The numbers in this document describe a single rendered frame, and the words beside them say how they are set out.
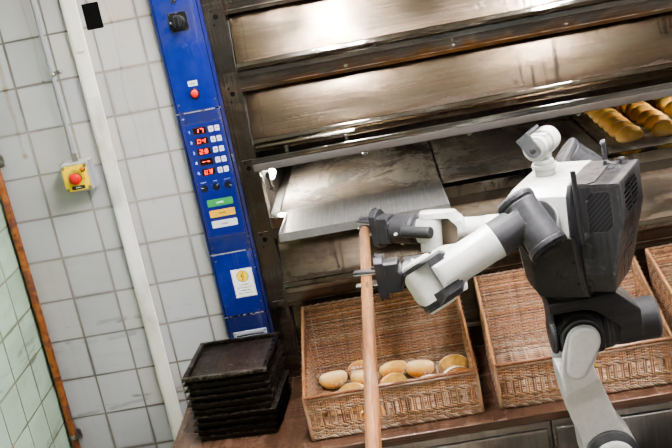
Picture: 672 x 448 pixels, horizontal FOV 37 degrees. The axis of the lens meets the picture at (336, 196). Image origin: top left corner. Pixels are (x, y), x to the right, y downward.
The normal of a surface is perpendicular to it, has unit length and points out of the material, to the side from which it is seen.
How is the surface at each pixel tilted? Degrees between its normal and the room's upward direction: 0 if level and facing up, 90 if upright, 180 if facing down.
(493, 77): 70
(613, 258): 90
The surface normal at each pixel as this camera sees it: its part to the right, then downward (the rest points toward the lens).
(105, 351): -0.02, 0.27
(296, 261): -0.08, -0.07
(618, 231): -0.48, 0.32
